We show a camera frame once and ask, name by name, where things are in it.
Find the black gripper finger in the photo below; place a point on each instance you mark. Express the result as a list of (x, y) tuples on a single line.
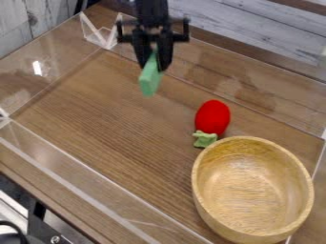
[(164, 44), (141, 47)]

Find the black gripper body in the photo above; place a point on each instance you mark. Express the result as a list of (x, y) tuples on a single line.
[(151, 22)]

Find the long green block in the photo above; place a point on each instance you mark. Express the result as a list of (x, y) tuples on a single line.
[(149, 76)]

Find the brown wooden bowl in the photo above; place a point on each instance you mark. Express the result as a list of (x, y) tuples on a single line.
[(252, 190)]

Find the red plush strawberry toy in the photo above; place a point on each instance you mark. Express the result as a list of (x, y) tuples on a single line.
[(211, 122)]

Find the black metal table frame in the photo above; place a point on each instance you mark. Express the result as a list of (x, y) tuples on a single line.
[(26, 222)]

